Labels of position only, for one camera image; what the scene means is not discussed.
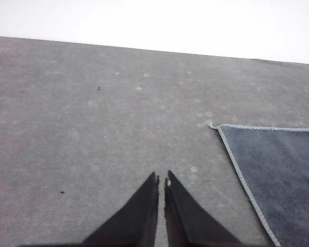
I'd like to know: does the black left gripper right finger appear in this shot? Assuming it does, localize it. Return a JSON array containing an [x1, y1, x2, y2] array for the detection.
[[164, 169, 244, 247]]

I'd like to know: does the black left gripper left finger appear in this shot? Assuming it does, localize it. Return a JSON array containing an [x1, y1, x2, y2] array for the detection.
[[82, 171, 160, 247]]

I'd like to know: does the purple towel with grey hem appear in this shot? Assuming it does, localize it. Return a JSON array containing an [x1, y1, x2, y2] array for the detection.
[[208, 122, 309, 247]]

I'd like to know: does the grey table cloth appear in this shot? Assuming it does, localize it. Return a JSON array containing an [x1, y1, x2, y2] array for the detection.
[[0, 36, 309, 247]]

